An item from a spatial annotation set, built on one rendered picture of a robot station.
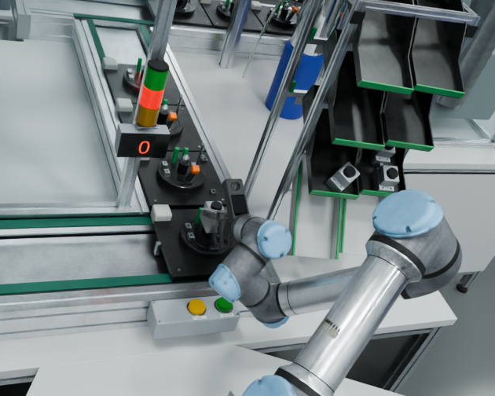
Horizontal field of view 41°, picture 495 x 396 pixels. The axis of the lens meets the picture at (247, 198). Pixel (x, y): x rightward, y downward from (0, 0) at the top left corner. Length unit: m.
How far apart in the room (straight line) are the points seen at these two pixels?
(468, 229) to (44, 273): 2.08
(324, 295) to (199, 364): 0.39
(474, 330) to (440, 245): 2.27
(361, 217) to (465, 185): 1.11
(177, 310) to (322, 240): 0.47
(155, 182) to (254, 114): 0.76
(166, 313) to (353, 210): 0.62
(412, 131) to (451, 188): 1.19
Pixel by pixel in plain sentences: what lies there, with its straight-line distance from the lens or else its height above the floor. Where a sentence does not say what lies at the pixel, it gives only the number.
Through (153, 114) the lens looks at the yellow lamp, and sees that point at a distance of 1.57.
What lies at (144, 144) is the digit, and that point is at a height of 1.21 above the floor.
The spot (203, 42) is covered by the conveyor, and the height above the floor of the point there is 0.91.
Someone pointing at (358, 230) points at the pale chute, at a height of 1.04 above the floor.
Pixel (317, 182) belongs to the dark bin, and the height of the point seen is 1.20.
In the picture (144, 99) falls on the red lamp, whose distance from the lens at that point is 1.55.
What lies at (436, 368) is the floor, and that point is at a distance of 3.20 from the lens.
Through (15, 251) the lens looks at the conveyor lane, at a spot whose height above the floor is 0.92.
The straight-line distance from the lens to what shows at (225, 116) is 2.47.
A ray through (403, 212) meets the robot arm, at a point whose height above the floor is 1.49.
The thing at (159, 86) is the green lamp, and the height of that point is 1.37.
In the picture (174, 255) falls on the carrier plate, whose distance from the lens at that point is 1.70.
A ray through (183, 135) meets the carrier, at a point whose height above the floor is 0.97.
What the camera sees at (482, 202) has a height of 0.64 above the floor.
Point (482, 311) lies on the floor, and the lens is 3.63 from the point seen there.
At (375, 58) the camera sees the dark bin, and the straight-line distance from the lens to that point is 1.58.
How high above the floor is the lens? 2.16
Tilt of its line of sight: 38 degrees down
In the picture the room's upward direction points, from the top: 20 degrees clockwise
